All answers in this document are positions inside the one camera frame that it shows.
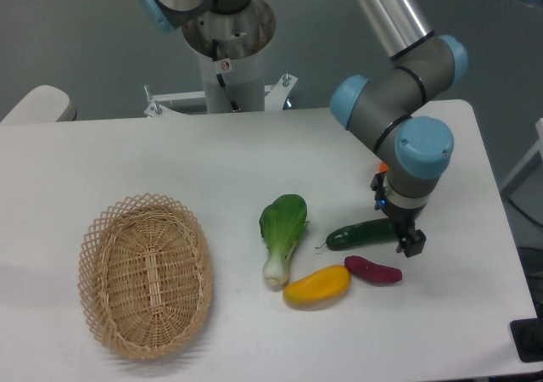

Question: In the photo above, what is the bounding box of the white pedestal base frame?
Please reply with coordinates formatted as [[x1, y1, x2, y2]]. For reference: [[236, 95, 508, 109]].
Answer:
[[143, 73, 299, 118]]

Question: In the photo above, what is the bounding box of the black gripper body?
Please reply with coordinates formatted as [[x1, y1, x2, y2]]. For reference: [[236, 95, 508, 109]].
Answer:
[[370, 172, 426, 234]]

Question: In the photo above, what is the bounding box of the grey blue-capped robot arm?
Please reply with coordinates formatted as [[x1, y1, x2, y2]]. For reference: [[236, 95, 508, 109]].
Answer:
[[139, 0, 468, 257]]

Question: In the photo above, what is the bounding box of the purple sweet potato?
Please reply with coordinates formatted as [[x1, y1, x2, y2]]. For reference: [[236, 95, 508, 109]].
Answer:
[[344, 256, 403, 284]]

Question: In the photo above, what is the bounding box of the white furniture at right edge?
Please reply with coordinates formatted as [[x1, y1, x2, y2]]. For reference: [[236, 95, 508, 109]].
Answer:
[[498, 118, 542, 201]]

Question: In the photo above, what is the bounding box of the yellow mango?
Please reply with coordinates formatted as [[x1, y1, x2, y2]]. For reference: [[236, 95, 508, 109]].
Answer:
[[283, 265, 351, 306]]

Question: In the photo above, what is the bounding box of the black table clamp device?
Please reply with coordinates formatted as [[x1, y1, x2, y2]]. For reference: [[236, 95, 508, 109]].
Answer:
[[510, 318, 542, 363]]

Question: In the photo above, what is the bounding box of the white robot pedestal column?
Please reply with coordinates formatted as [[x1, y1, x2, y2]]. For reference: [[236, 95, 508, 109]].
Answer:
[[182, 0, 276, 114]]

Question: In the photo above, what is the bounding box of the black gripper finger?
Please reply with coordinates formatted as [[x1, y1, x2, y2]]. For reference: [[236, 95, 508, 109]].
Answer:
[[396, 226, 426, 258]]

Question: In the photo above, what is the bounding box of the woven wicker basket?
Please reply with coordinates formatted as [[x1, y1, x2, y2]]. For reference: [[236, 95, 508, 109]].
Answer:
[[78, 194, 213, 360]]

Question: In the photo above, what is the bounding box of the green bok choy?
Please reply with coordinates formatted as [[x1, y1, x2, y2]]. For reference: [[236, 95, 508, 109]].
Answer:
[[259, 194, 309, 289]]

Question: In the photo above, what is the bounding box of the dark green cucumber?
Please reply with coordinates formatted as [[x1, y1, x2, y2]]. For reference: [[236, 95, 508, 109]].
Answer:
[[316, 218, 397, 251]]

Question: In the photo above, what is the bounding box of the black cable on pedestal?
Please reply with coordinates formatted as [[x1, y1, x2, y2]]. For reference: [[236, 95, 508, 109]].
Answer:
[[210, 38, 242, 114]]

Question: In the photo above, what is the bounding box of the white chair armrest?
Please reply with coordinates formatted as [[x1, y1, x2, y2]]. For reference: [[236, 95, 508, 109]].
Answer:
[[1, 85, 77, 126]]

